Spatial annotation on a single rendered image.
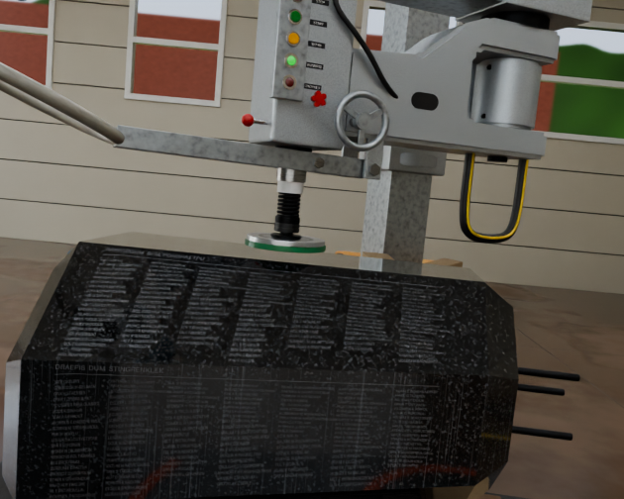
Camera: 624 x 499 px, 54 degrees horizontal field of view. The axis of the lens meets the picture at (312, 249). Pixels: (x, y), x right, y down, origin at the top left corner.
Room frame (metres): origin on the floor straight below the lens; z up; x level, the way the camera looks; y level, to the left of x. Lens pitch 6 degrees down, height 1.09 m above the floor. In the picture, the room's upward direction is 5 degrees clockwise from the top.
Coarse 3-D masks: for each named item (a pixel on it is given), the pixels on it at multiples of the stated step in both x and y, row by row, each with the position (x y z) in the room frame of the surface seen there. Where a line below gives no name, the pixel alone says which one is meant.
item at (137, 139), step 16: (128, 128) 1.44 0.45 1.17; (128, 144) 1.44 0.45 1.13; (144, 144) 1.45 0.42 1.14; (160, 144) 1.47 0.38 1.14; (176, 144) 1.48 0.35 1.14; (192, 144) 1.50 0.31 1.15; (208, 144) 1.51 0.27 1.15; (224, 144) 1.52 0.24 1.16; (240, 144) 1.54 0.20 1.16; (224, 160) 1.64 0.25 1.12; (240, 160) 1.54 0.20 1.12; (256, 160) 1.56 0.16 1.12; (272, 160) 1.57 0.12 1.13; (288, 160) 1.59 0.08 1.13; (304, 160) 1.60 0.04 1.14; (320, 160) 1.61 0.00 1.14; (336, 160) 1.64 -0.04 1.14; (352, 160) 1.65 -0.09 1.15; (352, 176) 1.66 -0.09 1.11
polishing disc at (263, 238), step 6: (252, 234) 1.66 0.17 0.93; (258, 234) 1.67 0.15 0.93; (264, 234) 1.69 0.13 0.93; (252, 240) 1.59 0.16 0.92; (258, 240) 1.57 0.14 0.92; (264, 240) 1.56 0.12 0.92; (270, 240) 1.55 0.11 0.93; (276, 240) 1.56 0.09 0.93; (282, 240) 1.57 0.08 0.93; (288, 240) 1.59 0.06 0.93; (294, 240) 1.60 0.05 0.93; (300, 240) 1.62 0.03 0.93; (306, 240) 1.63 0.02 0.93; (312, 240) 1.65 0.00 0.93; (318, 240) 1.66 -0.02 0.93; (288, 246) 1.55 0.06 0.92; (294, 246) 1.55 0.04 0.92; (300, 246) 1.56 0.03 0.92; (306, 246) 1.57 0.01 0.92; (312, 246) 1.58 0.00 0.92; (318, 246) 1.60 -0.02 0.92
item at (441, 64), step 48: (336, 0) 1.55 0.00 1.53; (432, 48) 1.70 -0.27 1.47; (480, 48) 1.76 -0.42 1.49; (528, 48) 1.80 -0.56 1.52; (384, 96) 1.64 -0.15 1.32; (432, 96) 1.69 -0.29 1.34; (384, 144) 1.79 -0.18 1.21; (432, 144) 1.71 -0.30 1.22; (480, 144) 1.75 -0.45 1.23; (528, 144) 1.82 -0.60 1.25
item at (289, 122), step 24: (264, 0) 1.66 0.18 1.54; (264, 24) 1.64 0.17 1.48; (336, 24) 1.57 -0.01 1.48; (264, 48) 1.62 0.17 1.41; (312, 48) 1.55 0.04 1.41; (336, 48) 1.57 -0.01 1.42; (264, 72) 1.61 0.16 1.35; (312, 72) 1.55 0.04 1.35; (336, 72) 1.57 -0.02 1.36; (264, 96) 1.59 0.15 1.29; (336, 96) 1.58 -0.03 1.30; (288, 120) 1.53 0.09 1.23; (312, 120) 1.55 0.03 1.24; (264, 144) 1.62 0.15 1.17; (288, 144) 1.54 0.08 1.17; (312, 144) 1.56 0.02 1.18; (336, 144) 1.58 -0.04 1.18
